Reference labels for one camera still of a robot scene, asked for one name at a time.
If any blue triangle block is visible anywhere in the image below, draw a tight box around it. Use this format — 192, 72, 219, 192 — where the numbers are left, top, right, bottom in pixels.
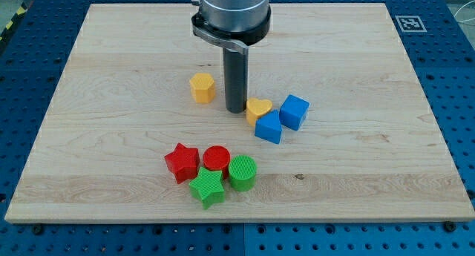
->
255, 110, 283, 144

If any green star block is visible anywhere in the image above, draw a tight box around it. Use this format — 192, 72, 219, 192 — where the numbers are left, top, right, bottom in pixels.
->
189, 167, 226, 210

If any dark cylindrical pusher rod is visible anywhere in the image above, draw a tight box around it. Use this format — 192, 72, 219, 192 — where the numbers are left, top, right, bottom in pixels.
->
223, 48, 248, 114

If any green circle block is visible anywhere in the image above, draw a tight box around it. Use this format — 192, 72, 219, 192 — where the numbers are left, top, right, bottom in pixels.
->
229, 155, 257, 191

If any wooden board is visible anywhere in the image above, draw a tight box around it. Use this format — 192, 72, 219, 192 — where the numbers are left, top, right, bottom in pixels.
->
5, 3, 474, 224

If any white fiducial marker tag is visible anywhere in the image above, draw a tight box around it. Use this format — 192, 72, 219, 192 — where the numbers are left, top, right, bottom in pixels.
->
395, 15, 427, 33

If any white cable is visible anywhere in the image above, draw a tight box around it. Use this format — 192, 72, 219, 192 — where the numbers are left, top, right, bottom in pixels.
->
453, 0, 475, 27

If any blue cube block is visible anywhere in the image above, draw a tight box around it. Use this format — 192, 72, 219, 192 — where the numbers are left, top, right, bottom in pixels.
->
279, 94, 309, 131

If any red circle block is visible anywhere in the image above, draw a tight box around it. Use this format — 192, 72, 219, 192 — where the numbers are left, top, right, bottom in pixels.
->
203, 145, 231, 180

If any yellow heart block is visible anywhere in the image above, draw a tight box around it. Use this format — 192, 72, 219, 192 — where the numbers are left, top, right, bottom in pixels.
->
246, 97, 273, 127

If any yellow hexagon block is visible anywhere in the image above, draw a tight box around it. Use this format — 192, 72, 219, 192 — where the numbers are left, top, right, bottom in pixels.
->
189, 73, 215, 103

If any red star block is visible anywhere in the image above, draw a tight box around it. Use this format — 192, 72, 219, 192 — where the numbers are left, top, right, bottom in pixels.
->
164, 143, 200, 184

